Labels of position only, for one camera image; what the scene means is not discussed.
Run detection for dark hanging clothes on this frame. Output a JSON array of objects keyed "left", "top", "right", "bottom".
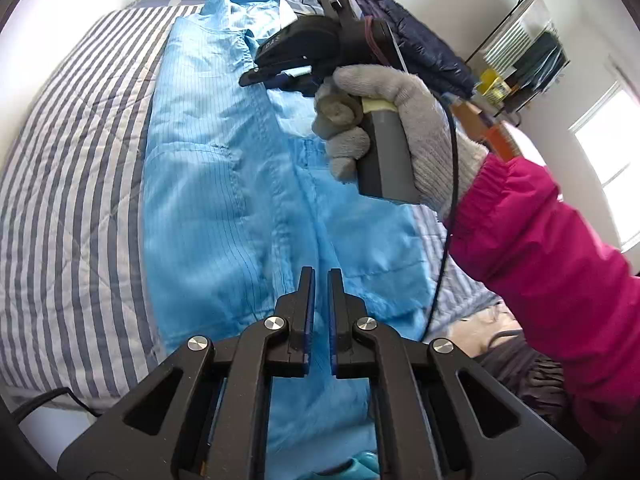
[{"left": 506, "top": 30, "right": 567, "bottom": 100}]

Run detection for yellow crate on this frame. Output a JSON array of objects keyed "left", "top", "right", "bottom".
[{"left": 476, "top": 68, "right": 511, "bottom": 106}]

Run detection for right pink sleeve forearm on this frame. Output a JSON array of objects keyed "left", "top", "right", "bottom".
[{"left": 451, "top": 155, "right": 639, "bottom": 444}]

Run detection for striped hanging towel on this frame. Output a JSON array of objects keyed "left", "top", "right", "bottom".
[{"left": 480, "top": 15, "right": 541, "bottom": 66}]

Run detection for white framed window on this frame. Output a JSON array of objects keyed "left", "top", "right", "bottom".
[{"left": 570, "top": 82, "right": 640, "bottom": 252}]

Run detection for light blue striped garment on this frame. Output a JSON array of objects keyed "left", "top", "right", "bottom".
[{"left": 142, "top": 0, "right": 433, "bottom": 479}]

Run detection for right grey gloved hand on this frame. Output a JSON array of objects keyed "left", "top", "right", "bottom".
[{"left": 312, "top": 65, "right": 488, "bottom": 221}]

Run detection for striped bed quilt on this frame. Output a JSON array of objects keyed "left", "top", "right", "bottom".
[{"left": 1, "top": 6, "right": 496, "bottom": 408}]

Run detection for black metal clothes rack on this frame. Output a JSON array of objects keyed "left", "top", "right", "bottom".
[{"left": 465, "top": 0, "right": 570, "bottom": 125}]

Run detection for dark navy puffer jacket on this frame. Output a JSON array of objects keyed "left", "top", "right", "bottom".
[{"left": 357, "top": 0, "right": 477, "bottom": 100}]

